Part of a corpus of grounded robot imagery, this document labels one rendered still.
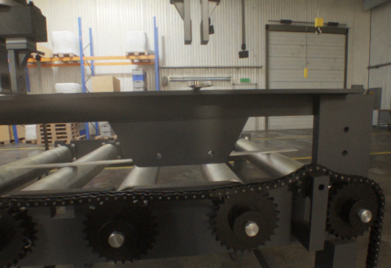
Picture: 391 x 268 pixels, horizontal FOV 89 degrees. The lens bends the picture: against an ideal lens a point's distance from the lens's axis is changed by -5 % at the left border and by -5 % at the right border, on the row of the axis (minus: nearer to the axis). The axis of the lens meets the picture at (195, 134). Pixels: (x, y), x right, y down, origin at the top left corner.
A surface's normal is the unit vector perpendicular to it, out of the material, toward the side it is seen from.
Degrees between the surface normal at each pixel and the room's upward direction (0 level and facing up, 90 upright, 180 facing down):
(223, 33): 90
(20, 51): 90
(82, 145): 90
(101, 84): 90
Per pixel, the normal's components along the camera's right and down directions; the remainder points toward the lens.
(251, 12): 0.11, 0.12
